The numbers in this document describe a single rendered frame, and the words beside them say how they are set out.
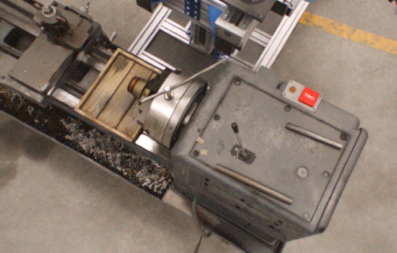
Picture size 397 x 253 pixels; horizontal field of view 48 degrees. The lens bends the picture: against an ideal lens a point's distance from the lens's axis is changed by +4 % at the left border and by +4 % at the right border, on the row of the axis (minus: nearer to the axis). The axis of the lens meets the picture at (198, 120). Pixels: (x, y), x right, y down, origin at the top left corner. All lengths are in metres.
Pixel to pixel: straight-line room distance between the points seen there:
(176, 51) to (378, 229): 1.67
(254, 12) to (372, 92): 1.53
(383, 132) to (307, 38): 0.82
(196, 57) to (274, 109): 1.31
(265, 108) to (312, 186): 0.32
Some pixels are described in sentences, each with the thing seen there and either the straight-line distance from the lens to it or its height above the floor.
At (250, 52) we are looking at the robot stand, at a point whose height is 0.21.
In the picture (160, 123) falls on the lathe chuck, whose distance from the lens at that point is 1.62.
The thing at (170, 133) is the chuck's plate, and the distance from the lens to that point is 1.62.
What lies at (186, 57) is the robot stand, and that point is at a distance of 2.83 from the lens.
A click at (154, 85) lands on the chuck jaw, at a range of 1.73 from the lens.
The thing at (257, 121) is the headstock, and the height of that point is 1.25.
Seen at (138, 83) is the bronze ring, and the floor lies 1.12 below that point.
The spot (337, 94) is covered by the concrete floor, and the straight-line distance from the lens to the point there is 3.12.
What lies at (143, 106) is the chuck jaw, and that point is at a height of 1.11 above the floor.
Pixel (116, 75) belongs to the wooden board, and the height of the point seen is 0.88.
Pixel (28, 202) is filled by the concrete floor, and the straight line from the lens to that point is 2.90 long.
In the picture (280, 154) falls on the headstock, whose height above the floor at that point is 1.25.
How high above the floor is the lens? 2.72
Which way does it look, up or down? 71 degrees down
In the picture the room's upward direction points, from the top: 6 degrees clockwise
